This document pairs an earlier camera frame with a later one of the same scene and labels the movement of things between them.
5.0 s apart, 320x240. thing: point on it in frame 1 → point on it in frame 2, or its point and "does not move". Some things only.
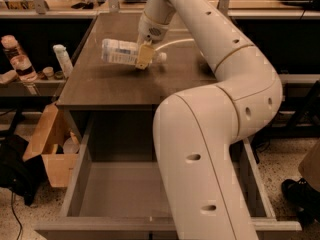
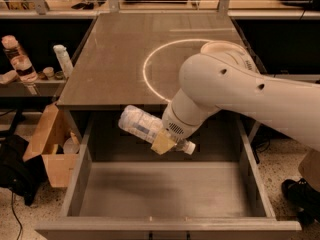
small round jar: [49, 72] does not move
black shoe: [303, 199] does not move
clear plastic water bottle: [125, 51] → [145, 125]
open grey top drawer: [117, 186] does not move
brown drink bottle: [14, 51] does not move
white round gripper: [150, 30] → [174, 125]
